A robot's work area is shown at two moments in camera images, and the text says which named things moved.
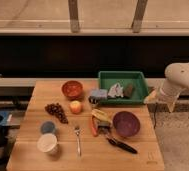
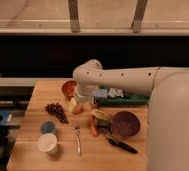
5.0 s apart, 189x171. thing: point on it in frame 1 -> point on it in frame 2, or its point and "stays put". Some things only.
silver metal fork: x=77 y=130 stays put
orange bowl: x=72 y=89 stays put
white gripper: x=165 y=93 -> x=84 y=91
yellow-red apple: x=76 y=107 stays put
